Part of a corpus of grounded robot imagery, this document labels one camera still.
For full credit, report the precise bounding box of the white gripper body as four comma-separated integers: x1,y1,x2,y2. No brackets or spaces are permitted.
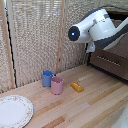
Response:
85,41,98,55

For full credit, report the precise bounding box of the brown drawer front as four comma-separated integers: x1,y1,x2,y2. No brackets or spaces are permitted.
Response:
94,36,128,60
89,51,128,81

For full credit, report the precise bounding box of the pink plastic cup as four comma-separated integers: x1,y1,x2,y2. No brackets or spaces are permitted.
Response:
50,76,64,96

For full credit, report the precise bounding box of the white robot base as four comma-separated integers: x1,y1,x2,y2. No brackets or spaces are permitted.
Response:
111,105,128,128

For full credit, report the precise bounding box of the blue plastic cup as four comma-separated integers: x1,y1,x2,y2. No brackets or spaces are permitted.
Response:
41,69,57,88

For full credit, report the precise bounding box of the woven bamboo screen panel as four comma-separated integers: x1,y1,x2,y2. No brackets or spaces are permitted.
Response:
0,0,16,94
6,0,64,88
59,0,101,74

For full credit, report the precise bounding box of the yellow rectangular block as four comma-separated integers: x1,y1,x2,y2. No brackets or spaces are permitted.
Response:
69,81,85,93

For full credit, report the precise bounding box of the white floral rimmed plate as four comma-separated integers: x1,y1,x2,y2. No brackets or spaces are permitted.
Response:
0,94,34,128

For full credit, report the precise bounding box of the silver drawer handle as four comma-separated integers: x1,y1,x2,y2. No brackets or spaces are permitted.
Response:
97,55,121,67

